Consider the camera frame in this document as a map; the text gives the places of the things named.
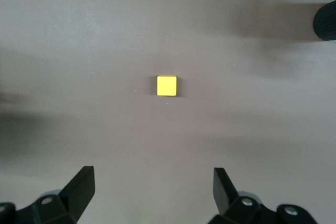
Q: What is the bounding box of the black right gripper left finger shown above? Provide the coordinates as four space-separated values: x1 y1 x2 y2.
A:
0 166 95 224

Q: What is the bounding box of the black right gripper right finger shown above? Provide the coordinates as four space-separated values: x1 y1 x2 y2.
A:
208 167 319 224

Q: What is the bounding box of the yellow cube block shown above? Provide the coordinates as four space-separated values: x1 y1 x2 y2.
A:
156 74 177 97

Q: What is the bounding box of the black ribbed cylinder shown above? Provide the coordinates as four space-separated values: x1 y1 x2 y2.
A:
312 0 336 42

